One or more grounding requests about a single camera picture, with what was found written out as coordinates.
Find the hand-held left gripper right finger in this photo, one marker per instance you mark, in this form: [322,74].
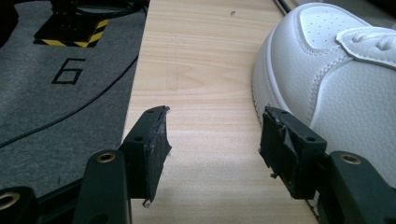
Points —
[289,152]

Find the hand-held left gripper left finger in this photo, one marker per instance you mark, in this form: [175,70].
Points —
[146,155]

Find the white sneaker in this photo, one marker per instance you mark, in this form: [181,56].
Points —
[358,102]

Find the black stand base striped tape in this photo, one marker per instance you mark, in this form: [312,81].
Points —
[68,31]

